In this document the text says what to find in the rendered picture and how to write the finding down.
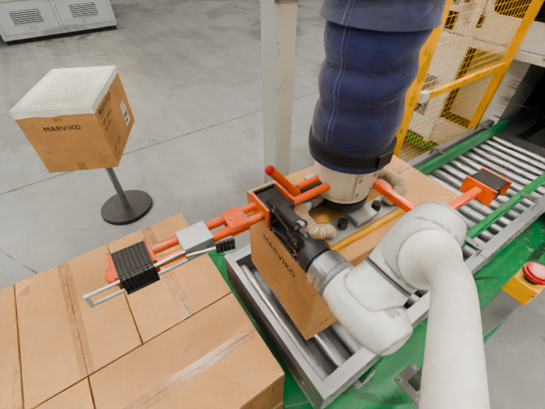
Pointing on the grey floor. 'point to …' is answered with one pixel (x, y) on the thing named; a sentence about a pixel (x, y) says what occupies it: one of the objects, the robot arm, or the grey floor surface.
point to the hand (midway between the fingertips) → (268, 208)
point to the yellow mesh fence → (461, 75)
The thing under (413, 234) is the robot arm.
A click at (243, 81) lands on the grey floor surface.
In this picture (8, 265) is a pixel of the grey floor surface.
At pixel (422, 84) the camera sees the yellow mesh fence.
